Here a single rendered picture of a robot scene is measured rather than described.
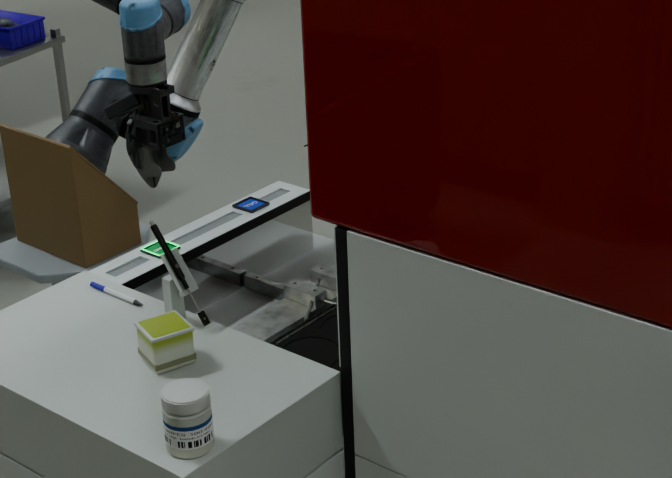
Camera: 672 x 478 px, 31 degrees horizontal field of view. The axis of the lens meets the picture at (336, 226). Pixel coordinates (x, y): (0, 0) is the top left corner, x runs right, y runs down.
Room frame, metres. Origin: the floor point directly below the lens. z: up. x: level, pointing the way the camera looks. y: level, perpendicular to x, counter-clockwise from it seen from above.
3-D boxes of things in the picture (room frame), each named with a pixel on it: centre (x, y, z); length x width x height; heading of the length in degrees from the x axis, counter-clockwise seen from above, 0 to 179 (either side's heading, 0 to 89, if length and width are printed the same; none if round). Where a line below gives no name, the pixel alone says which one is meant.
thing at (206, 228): (2.27, 0.26, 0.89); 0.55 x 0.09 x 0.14; 140
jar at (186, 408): (1.49, 0.22, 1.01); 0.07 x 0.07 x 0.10
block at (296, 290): (2.09, 0.06, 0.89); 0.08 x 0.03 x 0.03; 50
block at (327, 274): (2.15, 0.01, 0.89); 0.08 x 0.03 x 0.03; 50
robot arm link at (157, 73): (2.17, 0.33, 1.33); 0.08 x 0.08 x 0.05
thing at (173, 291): (1.87, 0.27, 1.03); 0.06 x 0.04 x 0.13; 50
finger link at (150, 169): (2.15, 0.34, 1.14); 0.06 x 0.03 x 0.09; 50
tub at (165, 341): (1.74, 0.28, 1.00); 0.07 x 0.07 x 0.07; 30
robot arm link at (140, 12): (2.17, 0.33, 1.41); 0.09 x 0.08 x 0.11; 163
